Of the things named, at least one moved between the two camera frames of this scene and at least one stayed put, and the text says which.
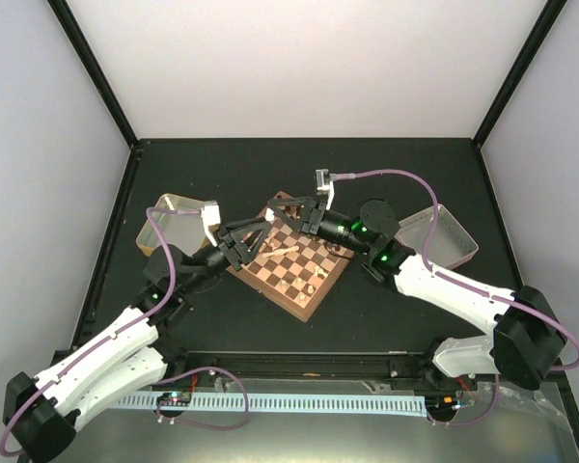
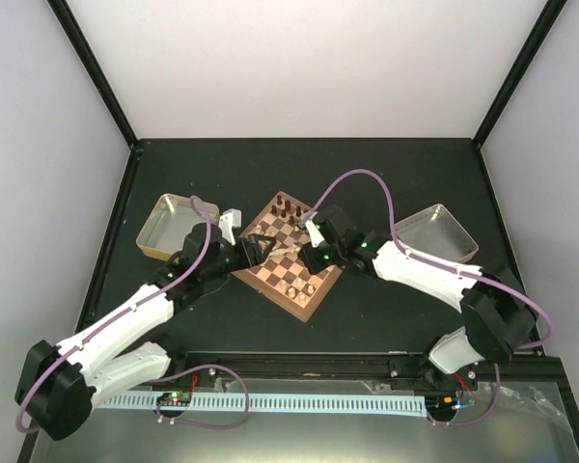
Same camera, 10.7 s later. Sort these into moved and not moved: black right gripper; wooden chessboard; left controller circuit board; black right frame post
Moved: black right gripper
Not moved: black right frame post; left controller circuit board; wooden chessboard
